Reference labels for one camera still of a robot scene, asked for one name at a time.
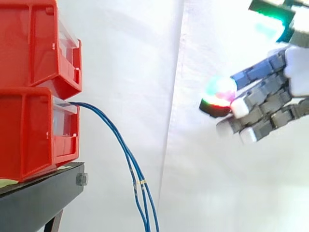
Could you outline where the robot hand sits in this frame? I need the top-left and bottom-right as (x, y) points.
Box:
(199, 0), (309, 145)

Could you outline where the red bin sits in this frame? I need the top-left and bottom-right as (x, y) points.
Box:
(0, 0), (83, 100)
(0, 87), (81, 183)

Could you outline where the black stand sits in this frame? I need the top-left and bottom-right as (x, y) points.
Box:
(0, 161), (89, 232)

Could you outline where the blue cable bundle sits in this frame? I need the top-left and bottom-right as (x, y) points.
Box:
(68, 101), (160, 232)

